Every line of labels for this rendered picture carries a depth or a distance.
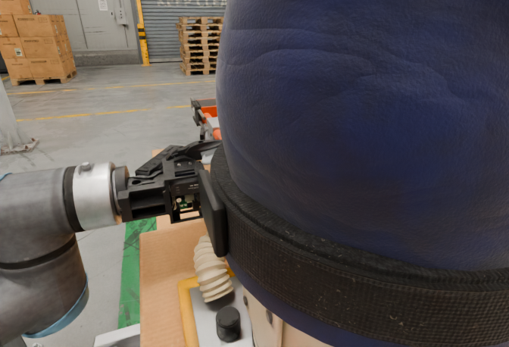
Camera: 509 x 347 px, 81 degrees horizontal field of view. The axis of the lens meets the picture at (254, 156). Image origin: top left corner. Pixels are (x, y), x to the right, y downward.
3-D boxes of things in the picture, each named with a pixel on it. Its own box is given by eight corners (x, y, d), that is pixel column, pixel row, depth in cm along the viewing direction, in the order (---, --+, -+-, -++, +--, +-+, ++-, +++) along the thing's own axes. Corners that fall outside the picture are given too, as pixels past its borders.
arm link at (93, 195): (95, 206, 46) (79, 150, 42) (129, 201, 48) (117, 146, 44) (85, 245, 39) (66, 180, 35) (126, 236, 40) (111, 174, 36)
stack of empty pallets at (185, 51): (228, 73, 755) (226, 17, 700) (185, 76, 724) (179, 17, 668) (217, 66, 866) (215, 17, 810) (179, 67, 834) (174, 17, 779)
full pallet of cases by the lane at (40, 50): (67, 82, 644) (42, -8, 570) (11, 85, 615) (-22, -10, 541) (77, 73, 749) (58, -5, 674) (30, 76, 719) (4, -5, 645)
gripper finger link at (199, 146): (232, 161, 47) (179, 182, 45) (229, 157, 48) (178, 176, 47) (223, 135, 44) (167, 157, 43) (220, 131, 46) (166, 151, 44)
